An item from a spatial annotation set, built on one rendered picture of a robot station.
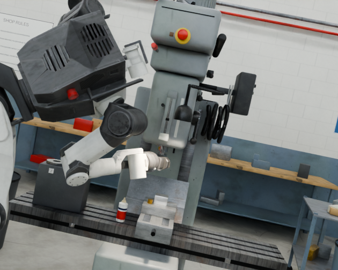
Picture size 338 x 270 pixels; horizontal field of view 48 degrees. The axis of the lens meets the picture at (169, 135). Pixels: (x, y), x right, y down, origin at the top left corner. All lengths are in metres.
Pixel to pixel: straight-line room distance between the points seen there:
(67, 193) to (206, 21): 0.95
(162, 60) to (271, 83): 4.53
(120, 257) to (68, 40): 0.87
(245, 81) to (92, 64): 0.97
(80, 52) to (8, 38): 5.50
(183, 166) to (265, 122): 4.01
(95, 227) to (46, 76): 0.78
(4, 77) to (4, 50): 5.39
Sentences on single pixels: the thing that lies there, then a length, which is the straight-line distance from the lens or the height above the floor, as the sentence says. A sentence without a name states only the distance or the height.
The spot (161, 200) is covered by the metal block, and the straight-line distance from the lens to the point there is 1.74.
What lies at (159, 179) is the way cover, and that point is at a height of 1.08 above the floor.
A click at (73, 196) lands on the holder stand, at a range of 1.78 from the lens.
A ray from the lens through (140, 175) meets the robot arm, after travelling 1.50.
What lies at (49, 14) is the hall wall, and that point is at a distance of 6.50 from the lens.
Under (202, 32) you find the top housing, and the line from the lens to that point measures 1.52.
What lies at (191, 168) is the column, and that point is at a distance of 2.11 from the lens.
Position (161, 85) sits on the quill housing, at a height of 1.56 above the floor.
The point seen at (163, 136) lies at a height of 1.36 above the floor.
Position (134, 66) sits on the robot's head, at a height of 1.60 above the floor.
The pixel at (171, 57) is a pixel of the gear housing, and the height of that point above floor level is 1.68.
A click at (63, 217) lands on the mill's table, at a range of 1.76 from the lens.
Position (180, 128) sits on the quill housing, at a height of 1.40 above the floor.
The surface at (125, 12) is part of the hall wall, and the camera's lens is 6.19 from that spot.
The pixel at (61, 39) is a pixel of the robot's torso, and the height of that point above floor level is 1.62.
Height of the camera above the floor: 1.49
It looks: 4 degrees down
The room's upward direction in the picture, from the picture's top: 12 degrees clockwise
